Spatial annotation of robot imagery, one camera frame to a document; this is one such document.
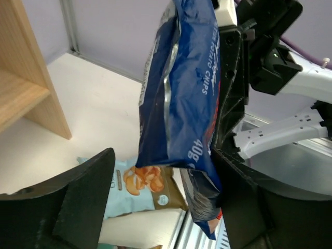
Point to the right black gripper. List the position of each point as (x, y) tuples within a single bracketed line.
[(271, 64)]

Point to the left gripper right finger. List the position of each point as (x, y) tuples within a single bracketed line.
[(261, 212)]

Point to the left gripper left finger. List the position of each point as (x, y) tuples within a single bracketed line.
[(65, 211)]

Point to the blue Burts chilli bag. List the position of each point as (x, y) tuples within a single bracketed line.
[(179, 104)]

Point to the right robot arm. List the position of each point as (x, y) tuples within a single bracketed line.
[(312, 122)]

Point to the light blue cassava chips bag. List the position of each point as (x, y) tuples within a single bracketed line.
[(142, 189)]

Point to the wooden two-tier shelf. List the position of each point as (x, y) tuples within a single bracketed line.
[(26, 87)]

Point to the aluminium mounting rail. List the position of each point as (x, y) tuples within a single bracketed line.
[(305, 164)]

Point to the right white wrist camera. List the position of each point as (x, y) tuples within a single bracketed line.
[(225, 12)]

